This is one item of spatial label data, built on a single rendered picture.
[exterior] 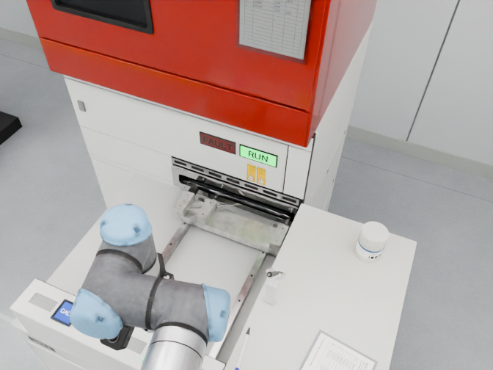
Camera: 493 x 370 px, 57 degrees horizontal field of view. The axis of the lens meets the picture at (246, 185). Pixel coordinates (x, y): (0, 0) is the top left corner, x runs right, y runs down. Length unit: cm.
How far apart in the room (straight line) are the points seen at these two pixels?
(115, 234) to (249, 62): 55
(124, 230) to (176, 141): 77
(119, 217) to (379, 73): 226
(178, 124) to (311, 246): 53
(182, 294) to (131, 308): 7
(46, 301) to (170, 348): 71
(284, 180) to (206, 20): 53
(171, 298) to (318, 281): 64
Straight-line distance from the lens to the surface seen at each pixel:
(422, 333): 237
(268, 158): 131
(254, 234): 140
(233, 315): 130
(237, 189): 144
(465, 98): 283
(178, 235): 145
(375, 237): 123
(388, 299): 125
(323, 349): 115
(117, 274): 69
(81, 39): 135
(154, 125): 145
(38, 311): 128
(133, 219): 72
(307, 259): 127
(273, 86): 109
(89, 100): 157
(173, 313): 65
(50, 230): 270
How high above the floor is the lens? 201
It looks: 48 degrees down
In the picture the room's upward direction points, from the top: 2 degrees clockwise
